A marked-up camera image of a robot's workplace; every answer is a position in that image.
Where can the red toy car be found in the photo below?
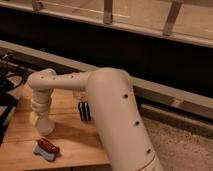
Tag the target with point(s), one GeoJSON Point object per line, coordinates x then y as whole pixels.
{"type": "Point", "coordinates": [48, 146]}

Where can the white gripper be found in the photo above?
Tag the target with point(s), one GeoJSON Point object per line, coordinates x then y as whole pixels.
{"type": "Point", "coordinates": [40, 103]}

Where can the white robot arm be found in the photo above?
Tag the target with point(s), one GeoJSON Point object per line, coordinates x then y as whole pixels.
{"type": "Point", "coordinates": [113, 106]}

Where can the wooden board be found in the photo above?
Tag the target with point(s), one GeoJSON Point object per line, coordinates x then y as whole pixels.
{"type": "Point", "coordinates": [78, 142]}

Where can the black striped eraser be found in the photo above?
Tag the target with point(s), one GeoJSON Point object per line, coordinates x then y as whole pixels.
{"type": "Point", "coordinates": [84, 111]}

